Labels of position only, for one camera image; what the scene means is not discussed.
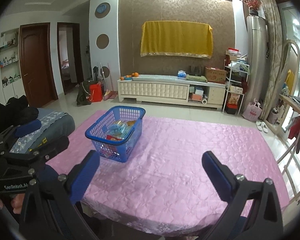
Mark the pink shopping bag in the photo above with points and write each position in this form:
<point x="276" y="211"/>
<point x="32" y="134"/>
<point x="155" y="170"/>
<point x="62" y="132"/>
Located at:
<point x="252" y="111"/>

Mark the white TV cabinet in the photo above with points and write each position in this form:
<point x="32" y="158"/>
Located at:
<point x="172" y="90"/>

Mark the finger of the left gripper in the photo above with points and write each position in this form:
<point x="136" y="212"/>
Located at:
<point x="47" y="148"/>
<point x="28" y="128"/>

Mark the cardboard box on cabinet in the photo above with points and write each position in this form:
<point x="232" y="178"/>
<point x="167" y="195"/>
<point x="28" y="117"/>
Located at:
<point x="215" y="75"/>

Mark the rolled mattress by wall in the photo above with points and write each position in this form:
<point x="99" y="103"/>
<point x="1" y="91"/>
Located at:
<point x="273" y="19"/>

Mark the red bag on floor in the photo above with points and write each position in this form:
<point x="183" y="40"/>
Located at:
<point x="96" y="92"/>

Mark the silver standing air conditioner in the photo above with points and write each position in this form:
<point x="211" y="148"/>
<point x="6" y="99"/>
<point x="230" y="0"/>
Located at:
<point x="257" y="49"/>

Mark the yellow cloth over TV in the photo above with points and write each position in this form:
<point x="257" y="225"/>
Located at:
<point x="176" y="38"/>

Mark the pink quilted tablecloth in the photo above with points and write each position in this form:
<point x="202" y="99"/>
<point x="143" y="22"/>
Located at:
<point x="162" y="188"/>

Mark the black bag on floor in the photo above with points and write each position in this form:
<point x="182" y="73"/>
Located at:
<point x="83" y="96"/>

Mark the grey chair with cover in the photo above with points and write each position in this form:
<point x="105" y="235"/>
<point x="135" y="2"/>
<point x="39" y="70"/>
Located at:
<point x="54" y="125"/>

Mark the white slippers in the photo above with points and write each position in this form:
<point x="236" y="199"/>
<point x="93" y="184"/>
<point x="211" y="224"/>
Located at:
<point x="261" y="126"/>

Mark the dark brown wooden door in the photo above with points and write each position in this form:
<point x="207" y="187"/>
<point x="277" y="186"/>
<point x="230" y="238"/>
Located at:
<point x="35" y="64"/>

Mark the blue tissue pack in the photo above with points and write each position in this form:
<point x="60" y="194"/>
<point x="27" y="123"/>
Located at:
<point x="181" y="74"/>

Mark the wall shelf with bottles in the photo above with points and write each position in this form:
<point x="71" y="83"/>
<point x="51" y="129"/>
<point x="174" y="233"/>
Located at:
<point x="9" y="56"/>

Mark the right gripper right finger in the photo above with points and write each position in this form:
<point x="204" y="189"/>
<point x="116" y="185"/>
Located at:
<point x="253" y="209"/>

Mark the green folded cloth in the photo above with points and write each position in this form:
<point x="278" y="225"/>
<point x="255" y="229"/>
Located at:
<point x="196" y="78"/>

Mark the oranges on cabinet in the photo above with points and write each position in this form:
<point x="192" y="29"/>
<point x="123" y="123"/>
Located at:
<point x="129" y="77"/>

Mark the broom with dustpan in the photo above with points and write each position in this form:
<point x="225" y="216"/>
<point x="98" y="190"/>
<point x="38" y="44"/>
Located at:
<point x="109" y="93"/>

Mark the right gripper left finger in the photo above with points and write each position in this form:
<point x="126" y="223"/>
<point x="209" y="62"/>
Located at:
<point x="49" y="208"/>

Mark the white metal shelf rack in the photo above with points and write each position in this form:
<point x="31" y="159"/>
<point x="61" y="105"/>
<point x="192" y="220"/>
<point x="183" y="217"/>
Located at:
<point x="236" y="80"/>

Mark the red flower vase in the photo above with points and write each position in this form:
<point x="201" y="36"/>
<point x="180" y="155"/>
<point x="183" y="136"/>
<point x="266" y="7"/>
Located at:
<point x="253" y="6"/>

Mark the blue plastic basket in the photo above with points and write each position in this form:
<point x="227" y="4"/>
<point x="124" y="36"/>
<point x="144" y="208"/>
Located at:
<point x="115" y="134"/>

